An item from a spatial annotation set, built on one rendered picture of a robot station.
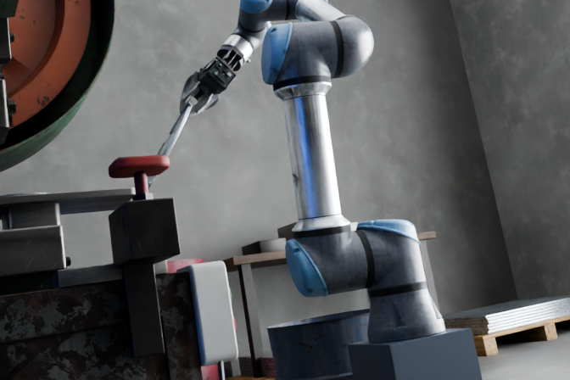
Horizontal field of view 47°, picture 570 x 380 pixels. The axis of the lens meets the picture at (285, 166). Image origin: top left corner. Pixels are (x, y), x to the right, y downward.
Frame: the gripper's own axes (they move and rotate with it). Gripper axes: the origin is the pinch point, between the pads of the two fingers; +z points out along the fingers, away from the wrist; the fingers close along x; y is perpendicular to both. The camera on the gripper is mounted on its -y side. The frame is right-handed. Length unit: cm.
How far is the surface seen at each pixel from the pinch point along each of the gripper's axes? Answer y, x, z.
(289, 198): -283, 131, -167
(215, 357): 58, 18, 58
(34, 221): 35, -10, 52
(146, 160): 66, -6, 47
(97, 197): 37, -5, 44
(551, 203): -207, 303, -292
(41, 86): -2.5, -27.4, 18.2
